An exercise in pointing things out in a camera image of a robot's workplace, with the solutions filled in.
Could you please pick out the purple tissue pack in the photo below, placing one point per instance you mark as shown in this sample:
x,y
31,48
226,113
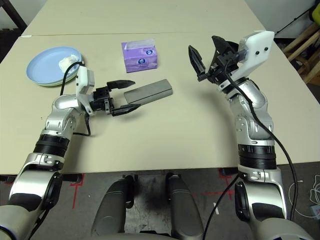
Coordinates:
x,y
138,60

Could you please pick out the pale green plate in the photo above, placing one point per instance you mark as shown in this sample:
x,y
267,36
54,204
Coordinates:
x,y
55,85

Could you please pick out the grey robot leg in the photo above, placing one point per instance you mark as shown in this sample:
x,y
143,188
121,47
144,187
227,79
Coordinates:
x,y
112,207
185,207

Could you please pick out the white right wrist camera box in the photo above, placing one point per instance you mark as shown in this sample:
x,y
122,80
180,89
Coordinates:
x,y
257,52

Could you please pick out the black foam floor mat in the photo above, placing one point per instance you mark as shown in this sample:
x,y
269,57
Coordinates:
x,y
6,42

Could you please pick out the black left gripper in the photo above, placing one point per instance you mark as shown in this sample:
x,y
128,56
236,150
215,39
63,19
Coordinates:
x,y
102,100

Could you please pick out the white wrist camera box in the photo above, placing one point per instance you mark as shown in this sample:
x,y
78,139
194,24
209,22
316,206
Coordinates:
x,y
85,80
257,52

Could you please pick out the small grey floor box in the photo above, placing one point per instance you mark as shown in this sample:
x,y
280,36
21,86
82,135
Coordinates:
x,y
315,211

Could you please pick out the white tissue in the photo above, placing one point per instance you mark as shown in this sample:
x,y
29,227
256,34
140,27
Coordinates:
x,y
67,62

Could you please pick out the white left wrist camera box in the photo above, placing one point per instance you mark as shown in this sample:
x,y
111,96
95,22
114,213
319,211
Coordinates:
x,y
85,80

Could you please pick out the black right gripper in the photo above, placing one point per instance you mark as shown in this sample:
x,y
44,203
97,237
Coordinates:
x,y
222,70

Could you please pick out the white tape strip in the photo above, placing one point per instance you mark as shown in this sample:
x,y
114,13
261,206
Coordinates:
x,y
26,36

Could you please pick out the yellow-green round object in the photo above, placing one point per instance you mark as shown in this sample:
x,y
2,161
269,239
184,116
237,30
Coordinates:
x,y
316,13

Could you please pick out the thin black stand pole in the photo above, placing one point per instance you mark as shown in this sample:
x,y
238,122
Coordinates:
x,y
295,21

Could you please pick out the grey glasses case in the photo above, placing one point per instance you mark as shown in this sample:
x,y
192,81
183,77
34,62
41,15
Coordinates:
x,y
152,91

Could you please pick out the wooden furniture frame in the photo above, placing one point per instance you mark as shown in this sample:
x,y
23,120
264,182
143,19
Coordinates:
x,y
302,52

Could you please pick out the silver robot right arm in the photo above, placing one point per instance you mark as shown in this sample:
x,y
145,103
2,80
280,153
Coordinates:
x,y
252,100

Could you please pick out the pale blue plate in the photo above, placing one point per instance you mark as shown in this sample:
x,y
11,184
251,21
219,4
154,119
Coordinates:
x,y
42,65

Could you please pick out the grey robot left leg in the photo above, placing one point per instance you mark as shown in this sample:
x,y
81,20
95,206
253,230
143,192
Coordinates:
x,y
112,207

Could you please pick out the white floor tape piece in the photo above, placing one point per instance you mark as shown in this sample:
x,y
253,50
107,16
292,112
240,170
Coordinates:
x,y
216,208

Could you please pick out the side table black frame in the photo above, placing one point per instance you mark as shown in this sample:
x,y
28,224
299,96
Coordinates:
x,y
17,15

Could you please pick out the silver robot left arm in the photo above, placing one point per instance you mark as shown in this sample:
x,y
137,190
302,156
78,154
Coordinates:
x,y
62,102

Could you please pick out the black table base foot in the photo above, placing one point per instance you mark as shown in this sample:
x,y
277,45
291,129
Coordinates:
x,y
7,179
72,177
228,171

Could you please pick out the red floor tape cross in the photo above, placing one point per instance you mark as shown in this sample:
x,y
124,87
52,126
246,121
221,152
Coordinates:
x,y
75,193
228,190

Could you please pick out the grey robot right leg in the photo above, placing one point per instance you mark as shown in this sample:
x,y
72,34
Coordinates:
x,y
185,207

